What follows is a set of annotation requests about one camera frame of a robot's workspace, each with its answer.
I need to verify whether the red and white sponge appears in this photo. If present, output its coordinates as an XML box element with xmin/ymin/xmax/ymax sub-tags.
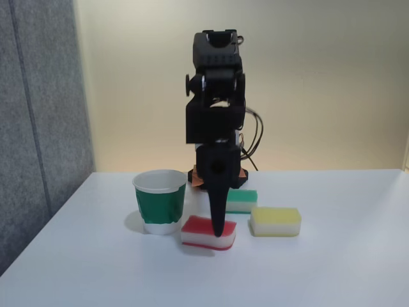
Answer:
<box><xmin>180</xmin><ymin>214</ymin><xmax>238</xmax><ymax>251</ymax></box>

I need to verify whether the green and white sponge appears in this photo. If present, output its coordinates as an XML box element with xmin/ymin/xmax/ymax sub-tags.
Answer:
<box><xmin>225</xmin><ymin>189</ymin><xmax>259</xmax><ymax>215</ymax></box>

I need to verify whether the yellow and white sponge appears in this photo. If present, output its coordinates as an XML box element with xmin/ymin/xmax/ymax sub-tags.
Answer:
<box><xmin>249</xmin><ymin>206</ymin><xmax>303</xmax><ymax>238</ymax></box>

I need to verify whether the grey fabric partition panel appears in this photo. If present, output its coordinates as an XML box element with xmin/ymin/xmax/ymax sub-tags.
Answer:
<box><xmin>0</xmin><ymin>0</ymin><xmax>97</xmax><ymax>276</ymax></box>

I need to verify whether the black cable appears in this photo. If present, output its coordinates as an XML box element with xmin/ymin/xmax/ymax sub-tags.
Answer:
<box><xmin>242</xmin><ymin>110</ymin><xmax>260</xmax><ymax>171</ymax></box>
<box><xmin>243</xmin><ymin>106</ymin><xmax>266</xmax><ymax>159</ymax></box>

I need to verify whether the white paper cup green band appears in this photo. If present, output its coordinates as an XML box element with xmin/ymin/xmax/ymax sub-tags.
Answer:
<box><xmin>132</xmin><ymin>169</ymin><xmax>187</xmax><ymax>236</ymax></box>

